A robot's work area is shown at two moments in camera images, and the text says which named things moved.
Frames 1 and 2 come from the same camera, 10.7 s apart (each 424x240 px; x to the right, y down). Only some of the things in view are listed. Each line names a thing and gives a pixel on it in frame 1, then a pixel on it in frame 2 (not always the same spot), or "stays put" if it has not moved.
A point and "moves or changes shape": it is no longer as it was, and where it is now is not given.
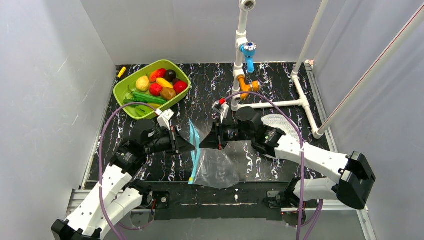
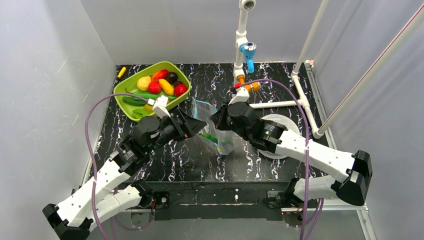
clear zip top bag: x=211 y=167 -> x=227 y=142
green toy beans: x=140 y=98 moves or changes shape
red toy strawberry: x=155 y=89 stays put
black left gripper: x=173 y=140 -> x=180 y=122
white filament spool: x=283 y=122 stays put
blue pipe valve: x=248 y=49 stays put
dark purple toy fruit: x=170 y=75 stays put
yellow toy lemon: x=143 y=83 stays put
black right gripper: x=220 y=135 -> x=224 y=117
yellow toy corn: x=157 y=106 -> x=148 y=108
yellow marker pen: x=121 y=72 stays put
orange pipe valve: x=255 y=86 stays put
